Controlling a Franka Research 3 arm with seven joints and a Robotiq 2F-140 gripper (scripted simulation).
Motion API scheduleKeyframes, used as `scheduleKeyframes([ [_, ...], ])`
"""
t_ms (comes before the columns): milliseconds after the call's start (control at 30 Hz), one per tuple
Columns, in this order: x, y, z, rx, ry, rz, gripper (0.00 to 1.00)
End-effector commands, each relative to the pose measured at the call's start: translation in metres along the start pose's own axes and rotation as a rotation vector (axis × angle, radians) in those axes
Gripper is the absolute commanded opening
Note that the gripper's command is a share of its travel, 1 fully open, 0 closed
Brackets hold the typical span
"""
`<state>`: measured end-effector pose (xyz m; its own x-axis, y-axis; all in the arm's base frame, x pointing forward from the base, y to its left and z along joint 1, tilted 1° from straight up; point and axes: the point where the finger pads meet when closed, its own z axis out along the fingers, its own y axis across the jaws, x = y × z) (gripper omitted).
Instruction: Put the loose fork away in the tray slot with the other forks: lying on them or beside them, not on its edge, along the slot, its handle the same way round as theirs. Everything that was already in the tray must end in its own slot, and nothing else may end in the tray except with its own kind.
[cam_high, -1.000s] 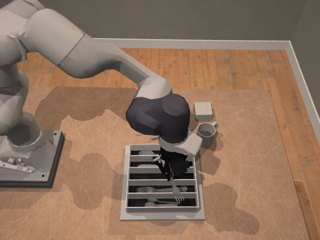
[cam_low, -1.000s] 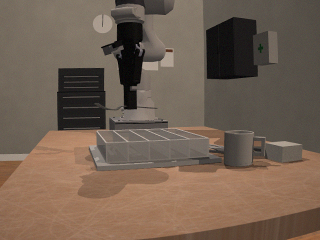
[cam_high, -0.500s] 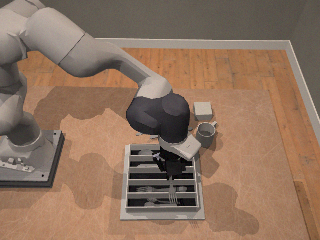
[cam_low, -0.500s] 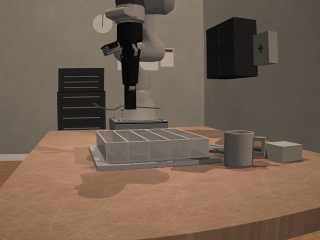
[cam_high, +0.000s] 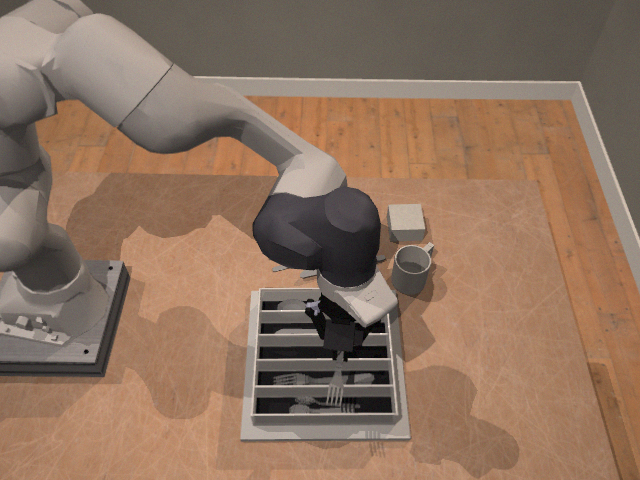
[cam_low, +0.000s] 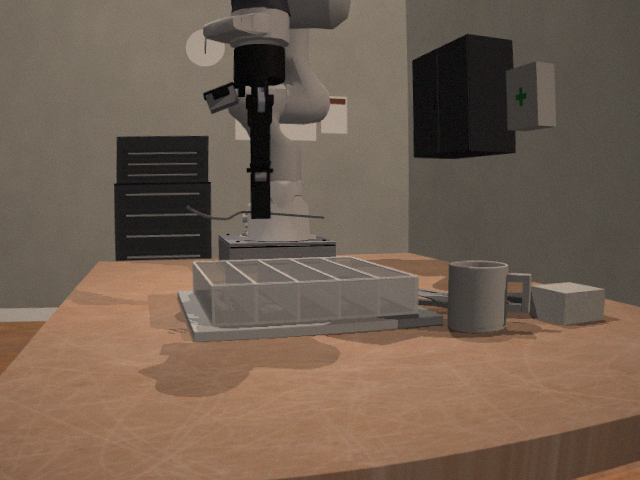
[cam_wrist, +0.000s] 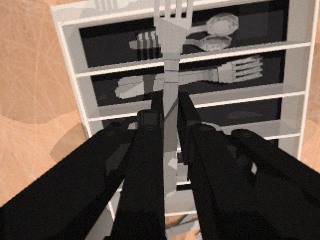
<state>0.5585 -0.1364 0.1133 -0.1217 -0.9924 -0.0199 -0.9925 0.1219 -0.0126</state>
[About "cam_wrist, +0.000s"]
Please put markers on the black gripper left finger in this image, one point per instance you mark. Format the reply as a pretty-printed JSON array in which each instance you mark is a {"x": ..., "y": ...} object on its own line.
[{"x": 65, "y": 202}]

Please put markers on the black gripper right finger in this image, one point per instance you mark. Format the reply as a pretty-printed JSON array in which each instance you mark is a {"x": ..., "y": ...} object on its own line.
[{"x": 230, "y": 207}]

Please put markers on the grey cutlery tray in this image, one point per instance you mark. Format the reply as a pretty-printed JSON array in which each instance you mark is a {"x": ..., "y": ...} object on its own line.
[
  {"x": 91, "y": 8},
  {"x": 273, "y": 105}
]

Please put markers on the grey mug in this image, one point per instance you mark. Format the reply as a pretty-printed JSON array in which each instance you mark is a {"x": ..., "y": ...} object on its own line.
[{"x": 102, "y": 227}]

